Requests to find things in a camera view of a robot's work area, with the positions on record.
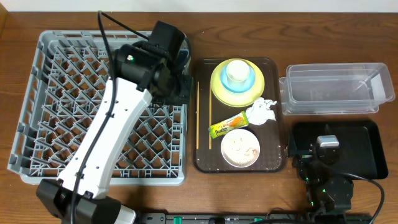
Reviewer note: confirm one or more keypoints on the grey plastic dishwasher rack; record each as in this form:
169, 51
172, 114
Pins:
64, 92

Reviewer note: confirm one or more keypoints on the yellow-green plate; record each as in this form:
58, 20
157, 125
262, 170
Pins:
237, 99

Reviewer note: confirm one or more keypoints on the white bowl with food residue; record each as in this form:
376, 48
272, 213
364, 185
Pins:
240, 148

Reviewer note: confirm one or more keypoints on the clear plastic waste bin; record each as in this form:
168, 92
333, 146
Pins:
335, 88

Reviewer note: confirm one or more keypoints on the white tissue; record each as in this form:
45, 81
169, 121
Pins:
260, 111

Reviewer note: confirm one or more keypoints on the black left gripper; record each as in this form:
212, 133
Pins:
181, 90

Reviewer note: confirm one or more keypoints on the dark brown serving tray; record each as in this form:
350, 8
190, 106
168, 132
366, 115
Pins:
270, 134

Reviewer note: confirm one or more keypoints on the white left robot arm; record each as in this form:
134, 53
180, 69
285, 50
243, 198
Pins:
79, 194

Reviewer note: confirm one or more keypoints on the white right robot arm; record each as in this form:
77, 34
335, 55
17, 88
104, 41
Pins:
328, 192

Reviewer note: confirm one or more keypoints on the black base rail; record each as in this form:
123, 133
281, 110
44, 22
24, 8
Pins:
276, 216

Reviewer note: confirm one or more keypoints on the black waste tray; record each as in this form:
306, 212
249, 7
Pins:
360, 144

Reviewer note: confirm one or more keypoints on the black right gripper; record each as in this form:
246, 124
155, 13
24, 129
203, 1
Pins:
303, 160

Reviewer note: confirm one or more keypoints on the cream white cup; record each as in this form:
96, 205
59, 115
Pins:
237, 72

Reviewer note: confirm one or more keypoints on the green orange snack wrapper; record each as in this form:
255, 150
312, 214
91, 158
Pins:
238, 121

